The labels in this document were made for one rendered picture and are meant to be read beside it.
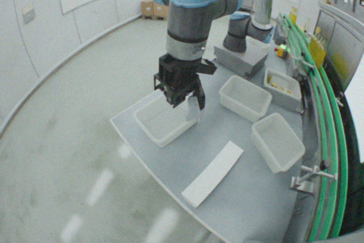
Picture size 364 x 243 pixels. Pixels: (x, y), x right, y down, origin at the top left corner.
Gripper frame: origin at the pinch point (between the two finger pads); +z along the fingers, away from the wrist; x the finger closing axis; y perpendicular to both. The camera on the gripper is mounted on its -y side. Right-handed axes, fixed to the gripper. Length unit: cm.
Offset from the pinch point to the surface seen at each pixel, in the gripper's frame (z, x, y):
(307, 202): 0, 55, -4
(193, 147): 16.3, 9.5, 0.6
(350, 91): -20, 54, -55
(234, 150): 8.3, 21.1, -5.2
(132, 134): 19.5, -10.7, 13.7
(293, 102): 7, 32, -48
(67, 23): 68, -312, -4
